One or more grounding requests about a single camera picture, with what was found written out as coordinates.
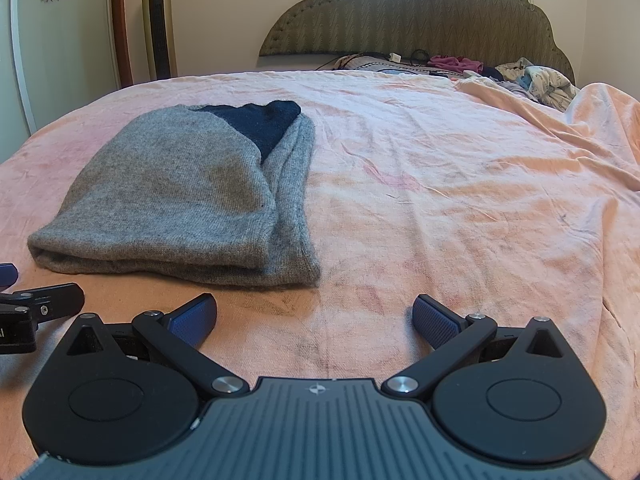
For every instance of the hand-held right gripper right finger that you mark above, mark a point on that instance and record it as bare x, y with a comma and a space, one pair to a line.
435, 320

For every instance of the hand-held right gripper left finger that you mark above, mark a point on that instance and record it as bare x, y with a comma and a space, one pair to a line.
192, 317

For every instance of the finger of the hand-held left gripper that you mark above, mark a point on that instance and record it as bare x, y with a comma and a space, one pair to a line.
7, 276
55, 300

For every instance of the grey sweater with navy sleeves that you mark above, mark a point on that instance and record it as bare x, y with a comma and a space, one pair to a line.
175, 200

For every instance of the pink bed sheet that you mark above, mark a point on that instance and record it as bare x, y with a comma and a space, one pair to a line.
450, 210

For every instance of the pink crumpled cloth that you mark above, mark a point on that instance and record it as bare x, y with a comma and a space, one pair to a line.
457, 64

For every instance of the floral crumpled cloth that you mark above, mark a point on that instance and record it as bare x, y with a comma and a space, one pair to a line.
540, 82

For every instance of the patterned pillow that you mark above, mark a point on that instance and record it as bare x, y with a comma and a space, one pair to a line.
380, 66

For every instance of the gold tower heater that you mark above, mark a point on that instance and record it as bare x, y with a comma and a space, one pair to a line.
159, 25

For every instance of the olive upholstered headboard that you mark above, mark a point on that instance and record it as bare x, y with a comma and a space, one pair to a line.
425, 10

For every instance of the wooden door frame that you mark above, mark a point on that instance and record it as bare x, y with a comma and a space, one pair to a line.
121, 25

